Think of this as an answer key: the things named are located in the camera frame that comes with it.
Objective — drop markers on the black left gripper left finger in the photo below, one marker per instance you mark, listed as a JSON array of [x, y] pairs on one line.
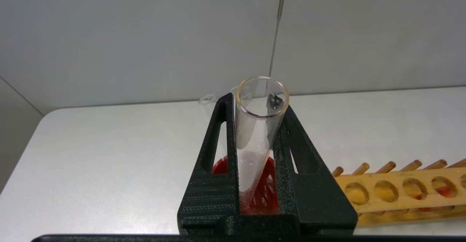
[[214, 194]]

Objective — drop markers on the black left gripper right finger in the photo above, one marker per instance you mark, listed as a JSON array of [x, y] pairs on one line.
[[313, 194]]

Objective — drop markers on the red pigment glass test tube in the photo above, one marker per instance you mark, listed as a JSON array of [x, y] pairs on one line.
[[255, 140]]

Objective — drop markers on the wooden test tube rack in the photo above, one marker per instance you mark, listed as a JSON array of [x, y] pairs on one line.
[[400, 203]]

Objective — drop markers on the empty clear glass test tube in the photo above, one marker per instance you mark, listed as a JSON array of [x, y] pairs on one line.
[[204, 97]]

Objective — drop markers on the dark red plastic cup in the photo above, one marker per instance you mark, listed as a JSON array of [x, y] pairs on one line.
[[265, 194]]

